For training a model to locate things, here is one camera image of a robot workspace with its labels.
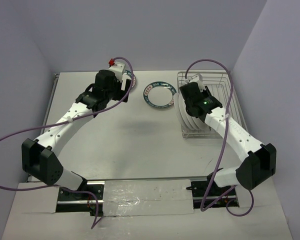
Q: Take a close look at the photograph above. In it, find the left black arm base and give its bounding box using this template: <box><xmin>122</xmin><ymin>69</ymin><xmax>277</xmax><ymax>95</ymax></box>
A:
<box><xmin>55</xmin><ymin>181</ymin><xmax>105</xmax><ymax>217</ymax></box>

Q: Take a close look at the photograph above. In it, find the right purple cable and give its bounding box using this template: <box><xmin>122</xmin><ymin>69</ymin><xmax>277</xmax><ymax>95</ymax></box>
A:
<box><xmin>185</xmin><ymin>58</ymin><xmax>255</xmax><ymax>217</ymax></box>

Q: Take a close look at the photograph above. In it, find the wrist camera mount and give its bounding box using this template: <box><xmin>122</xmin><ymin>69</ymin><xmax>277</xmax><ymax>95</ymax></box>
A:
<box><xmin>185</xmin><ymin>73</ymin><xmax>205</xmax><ymax>92</ymax></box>
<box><xmin>108</xmin><ymin>58</ymin><xmax>126</xmax><ymax>82</ymax></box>

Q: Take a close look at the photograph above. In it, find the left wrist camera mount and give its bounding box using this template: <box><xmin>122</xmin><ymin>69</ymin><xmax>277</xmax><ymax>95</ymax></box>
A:
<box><xmin>108</xmin><ymin>58</ymin><xmax>126</xmax><ymax>82</ymax></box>

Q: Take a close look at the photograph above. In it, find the green lettered rim plate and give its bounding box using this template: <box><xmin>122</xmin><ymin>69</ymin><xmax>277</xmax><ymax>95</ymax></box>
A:
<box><xmin>122</xmin><ymin>69</ymin><xmax>137</xmax><ymax>91</ymax></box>
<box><xmin>142</xmin><ymin>81</ymin><xmax>177</xmax><ymax>110</ymax></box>

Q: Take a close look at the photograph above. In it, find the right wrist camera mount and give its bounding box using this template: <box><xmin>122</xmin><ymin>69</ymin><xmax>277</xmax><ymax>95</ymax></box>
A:
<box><xmin>185</xmin><ymin>73</ymin><xmax>205</xmax><ymax>92</ymax></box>

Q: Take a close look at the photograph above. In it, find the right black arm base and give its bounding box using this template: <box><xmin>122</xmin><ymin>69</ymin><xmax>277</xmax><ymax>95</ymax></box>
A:
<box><xmin>186</xmin><ymin>176</ymin><xmax>239</xmax><ymax>209</ymax></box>

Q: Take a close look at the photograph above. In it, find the orange sunburst pattern plate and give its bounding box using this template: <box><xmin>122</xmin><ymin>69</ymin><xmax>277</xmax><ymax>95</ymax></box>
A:
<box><xmin>173</xmin><ymin>93</ymin><xmax>187</xmax><ymax>128</ymax></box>

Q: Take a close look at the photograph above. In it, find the silver tape patch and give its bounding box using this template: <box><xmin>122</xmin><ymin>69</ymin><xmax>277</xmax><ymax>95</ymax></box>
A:
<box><xmin>102</xmin><ymin>179</ymin><xmax>194</xmax><ymax>217</ymax></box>

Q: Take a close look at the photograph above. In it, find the steel wire dish rack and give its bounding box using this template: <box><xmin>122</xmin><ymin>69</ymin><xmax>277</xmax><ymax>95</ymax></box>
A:
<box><xmin>176</xmin><ymin>70</ymin><xmax>247</xmax><ymax>139</ymax></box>

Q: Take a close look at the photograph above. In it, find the grey rim red character plate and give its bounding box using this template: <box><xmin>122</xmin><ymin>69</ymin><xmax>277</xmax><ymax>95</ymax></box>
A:
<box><xmin>181</xmin><ymin>115</ymin><xmax>195</xmax><ymax>130</ymax></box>

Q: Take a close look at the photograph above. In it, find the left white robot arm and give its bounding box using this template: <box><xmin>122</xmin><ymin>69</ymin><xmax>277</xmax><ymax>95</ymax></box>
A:
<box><xmin>21</xmin><ymin>67</ymin><xmax>132</xmax><ymax>200</ymax></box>

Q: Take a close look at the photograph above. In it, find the green red ring plate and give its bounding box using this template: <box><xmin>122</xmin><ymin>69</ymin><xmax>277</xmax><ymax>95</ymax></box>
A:
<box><xmin>198</xmin><ymin>120</ymin><xmax>211</xmax><ymax>131</ymax></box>
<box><xmin>193</xmin><ymin>118</ymin><xmax>206</xmax><ymax>130</ymax></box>
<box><xmin>187</xmin><ymin>116</ymin><xmax>200</xmax><ymax>131</ymax></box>

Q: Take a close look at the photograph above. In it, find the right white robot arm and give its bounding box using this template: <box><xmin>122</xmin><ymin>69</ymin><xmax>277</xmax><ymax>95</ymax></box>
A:
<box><xmin>180</xmin><ymin>82</ymin><xmax>277</xmax><ymax>196</ymax></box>

